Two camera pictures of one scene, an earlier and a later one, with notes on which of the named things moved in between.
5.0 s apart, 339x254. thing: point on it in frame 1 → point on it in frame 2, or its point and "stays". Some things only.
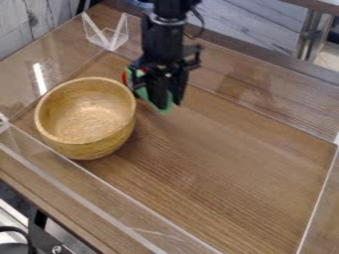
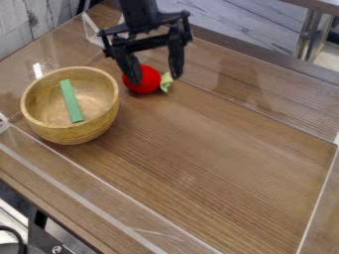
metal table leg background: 315,32 stays
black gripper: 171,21 → 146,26
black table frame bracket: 42,242 stays
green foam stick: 141,90 → 75,107
